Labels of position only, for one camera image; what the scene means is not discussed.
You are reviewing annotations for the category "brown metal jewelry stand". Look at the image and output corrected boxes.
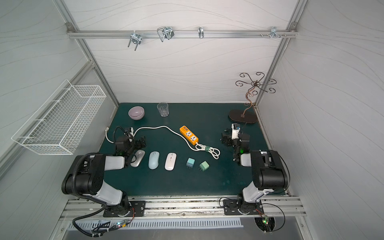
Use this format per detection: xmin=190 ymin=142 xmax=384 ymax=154
xmin=228 ymin=72 xmax=277 ymax=124

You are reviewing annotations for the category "metal u-bolt hook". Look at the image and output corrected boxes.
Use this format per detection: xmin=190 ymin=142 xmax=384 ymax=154
xmin=128 ymin=31 xmax=142 ymax=51

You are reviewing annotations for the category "orange power strip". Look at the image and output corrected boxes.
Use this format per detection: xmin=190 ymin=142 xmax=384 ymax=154
xmin=180 ymin=126 xmax=199 ymax=146

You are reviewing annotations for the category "light blue wireless mouse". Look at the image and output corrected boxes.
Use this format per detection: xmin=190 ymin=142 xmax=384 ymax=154
xmin=148 ymin=151 xmax=160 ymax=170

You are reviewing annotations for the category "silver wireless mouse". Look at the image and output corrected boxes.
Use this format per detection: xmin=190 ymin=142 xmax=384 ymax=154
xmin=131 ymin=150 xmax=146 ymax=168

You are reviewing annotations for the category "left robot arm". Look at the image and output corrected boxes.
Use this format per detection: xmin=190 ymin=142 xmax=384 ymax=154
xmin=61 ymin=137 xmax=146 ymax=218

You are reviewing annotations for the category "white wire basket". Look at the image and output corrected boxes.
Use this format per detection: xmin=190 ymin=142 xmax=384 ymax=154
xmin=11 ymin=80 xmax=106 ymax=155

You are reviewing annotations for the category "right metal bracket hook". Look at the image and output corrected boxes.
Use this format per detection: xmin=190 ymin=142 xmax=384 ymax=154
xmin=260 ymin=27 xmax=286 ymax=39

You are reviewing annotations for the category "white vented cable duct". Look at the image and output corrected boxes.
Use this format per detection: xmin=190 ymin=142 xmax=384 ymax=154
xmin=78 ymin=218 xmax=244 ymax=231

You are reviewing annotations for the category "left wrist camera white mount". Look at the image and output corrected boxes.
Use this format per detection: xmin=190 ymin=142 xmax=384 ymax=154
xmin=124 ymin=127 xmax=135 ymax=136

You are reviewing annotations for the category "metal clamp hook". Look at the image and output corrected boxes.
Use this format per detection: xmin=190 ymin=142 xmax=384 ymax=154
xmin=157 ymin=27 xmax=175 ymax=42

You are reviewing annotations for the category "small metal ring hook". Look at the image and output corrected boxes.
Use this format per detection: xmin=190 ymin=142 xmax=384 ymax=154
xmin=198 ymin=27 xmax=204 ymax=39

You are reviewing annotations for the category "white wireless mouse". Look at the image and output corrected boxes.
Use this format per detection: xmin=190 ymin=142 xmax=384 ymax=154
xmin=165 ymin=153 xmax=177 ymax=171

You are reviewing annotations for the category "white power strip cable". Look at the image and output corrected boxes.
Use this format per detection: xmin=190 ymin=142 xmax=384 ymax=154
xmin=104 ymin=125 xmax=221 ymax=160

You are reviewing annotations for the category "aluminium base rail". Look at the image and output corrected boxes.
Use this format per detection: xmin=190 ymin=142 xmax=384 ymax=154
xmin=59 ymin=195 xmax=307 ymax=221

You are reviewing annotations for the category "aluminium crossbar rail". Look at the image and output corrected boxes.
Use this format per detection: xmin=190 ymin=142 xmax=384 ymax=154
xmin=67 ymin=29 xmax=299 ymax=39

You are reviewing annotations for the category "clear glass cup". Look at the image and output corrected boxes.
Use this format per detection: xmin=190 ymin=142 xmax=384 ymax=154
xmin=157 ymin=102 xmax=169 ymax=118

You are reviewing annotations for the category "mint green charger plug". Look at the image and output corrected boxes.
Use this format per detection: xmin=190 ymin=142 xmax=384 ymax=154
xmin=186 ymin=158 xmax=195 ymax=168

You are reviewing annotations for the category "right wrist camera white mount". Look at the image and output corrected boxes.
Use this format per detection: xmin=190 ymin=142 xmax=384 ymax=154
xmin=231 ymin=124 xmax=241 ymax=140

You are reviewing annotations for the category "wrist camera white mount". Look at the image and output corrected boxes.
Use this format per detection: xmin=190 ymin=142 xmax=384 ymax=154
xmin=231 ymin=124 xmax=241 ymax=140
xmin=124 ymin=127 xmax=135 ymax=136

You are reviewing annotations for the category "pink bowl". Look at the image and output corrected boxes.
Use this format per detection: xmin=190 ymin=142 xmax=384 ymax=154
xmin=128 ymin=106 xmax=145 ymax=121

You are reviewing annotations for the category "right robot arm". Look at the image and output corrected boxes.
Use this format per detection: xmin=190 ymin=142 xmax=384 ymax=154
xmin=221 ymin=129 xmax=290 ymax=217

